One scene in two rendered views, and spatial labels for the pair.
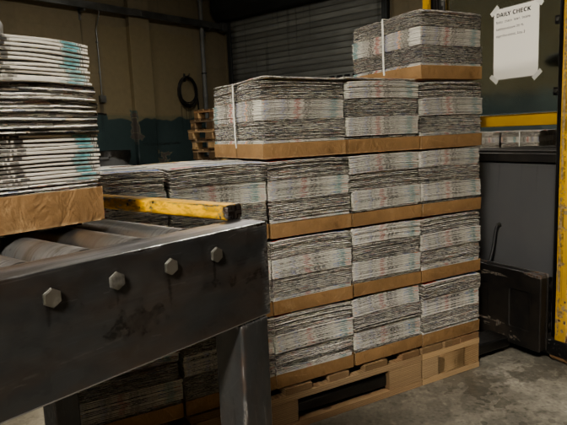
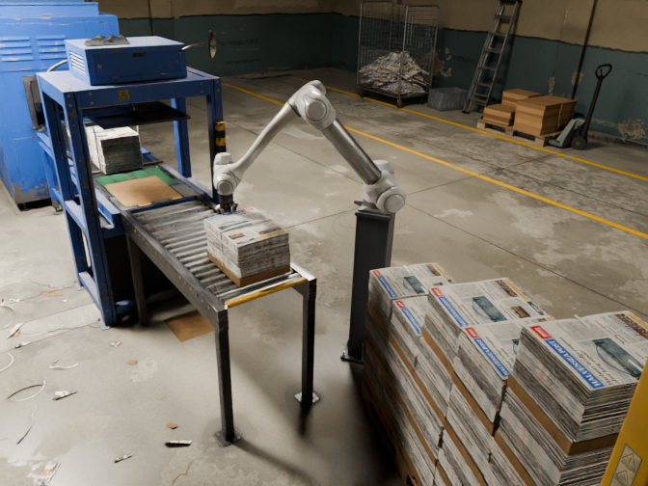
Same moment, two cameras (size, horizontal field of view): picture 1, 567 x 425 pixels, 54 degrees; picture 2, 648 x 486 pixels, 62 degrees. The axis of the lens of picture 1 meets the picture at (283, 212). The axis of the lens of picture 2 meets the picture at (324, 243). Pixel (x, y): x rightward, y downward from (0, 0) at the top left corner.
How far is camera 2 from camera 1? 275 cm
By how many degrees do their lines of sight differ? 97
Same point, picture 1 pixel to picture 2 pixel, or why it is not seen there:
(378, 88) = (476, 357)
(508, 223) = not seen: outside the picture
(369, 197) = (455, 422)
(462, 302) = not seen: outside the picture
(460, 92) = (539, 438)
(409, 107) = (494, 396)
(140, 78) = not seen: outside the picture
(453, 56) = (542, 398)
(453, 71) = (536, 411)
